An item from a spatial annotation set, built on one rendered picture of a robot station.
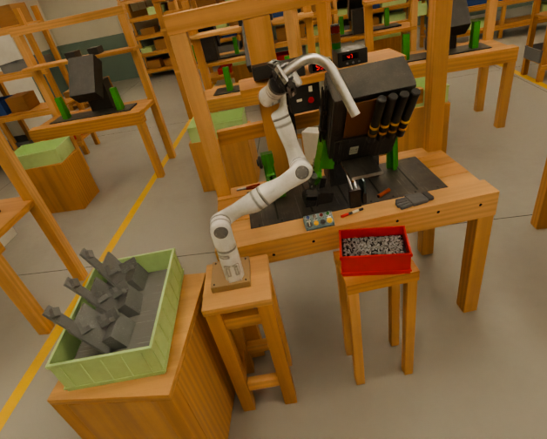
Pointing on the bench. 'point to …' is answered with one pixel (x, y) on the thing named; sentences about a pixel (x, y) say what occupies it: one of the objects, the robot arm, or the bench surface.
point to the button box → (318, 220)
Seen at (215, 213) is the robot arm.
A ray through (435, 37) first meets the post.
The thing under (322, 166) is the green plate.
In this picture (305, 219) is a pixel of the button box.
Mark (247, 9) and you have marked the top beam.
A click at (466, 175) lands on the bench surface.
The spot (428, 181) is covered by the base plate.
